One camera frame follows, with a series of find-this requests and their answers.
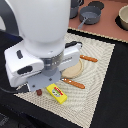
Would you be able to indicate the grey frying pan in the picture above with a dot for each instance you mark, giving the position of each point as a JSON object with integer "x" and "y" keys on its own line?
{"x": 89, "y": 15}

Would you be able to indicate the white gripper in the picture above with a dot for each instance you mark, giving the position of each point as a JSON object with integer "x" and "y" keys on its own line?
{"x": 41, "y": 64}

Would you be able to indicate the knife with orange handle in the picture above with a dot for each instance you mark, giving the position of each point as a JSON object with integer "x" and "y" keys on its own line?
{"x": 88, "y": 58}

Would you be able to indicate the black stove burner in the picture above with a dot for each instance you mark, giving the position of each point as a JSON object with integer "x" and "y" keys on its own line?
{"x": 98, "y": 4}

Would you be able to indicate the yellow butter box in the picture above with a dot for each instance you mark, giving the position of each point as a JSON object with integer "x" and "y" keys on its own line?
{"x": 57, "y": 93}

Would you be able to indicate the brown toy sausage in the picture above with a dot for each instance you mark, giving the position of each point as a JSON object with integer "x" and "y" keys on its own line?
{"x": 39, "y": 92}

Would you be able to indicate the round tan plate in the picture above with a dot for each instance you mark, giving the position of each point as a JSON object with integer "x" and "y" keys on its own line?
{"x": 73, "y": 71}

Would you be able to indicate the beige woven placemat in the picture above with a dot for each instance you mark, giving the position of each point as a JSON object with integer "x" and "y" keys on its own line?
{"x": 80, "y": 105}

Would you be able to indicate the beige bowl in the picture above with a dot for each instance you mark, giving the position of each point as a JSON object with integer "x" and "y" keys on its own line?
{"x": 123, "y": 14}

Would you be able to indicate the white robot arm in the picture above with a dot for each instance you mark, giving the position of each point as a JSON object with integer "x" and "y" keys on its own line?
{"x": 35, "y": 21}

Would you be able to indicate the pink toy stove board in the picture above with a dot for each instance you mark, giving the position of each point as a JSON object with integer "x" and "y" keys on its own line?
{"x": 107, "y": 26}

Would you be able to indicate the fork with orange handle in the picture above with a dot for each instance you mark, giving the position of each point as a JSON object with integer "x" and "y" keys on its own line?
{"x": 71, "y": 82}

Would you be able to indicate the grey cooking pot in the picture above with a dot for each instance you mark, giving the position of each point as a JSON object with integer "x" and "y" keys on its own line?
{"x": 75, "y": 4}

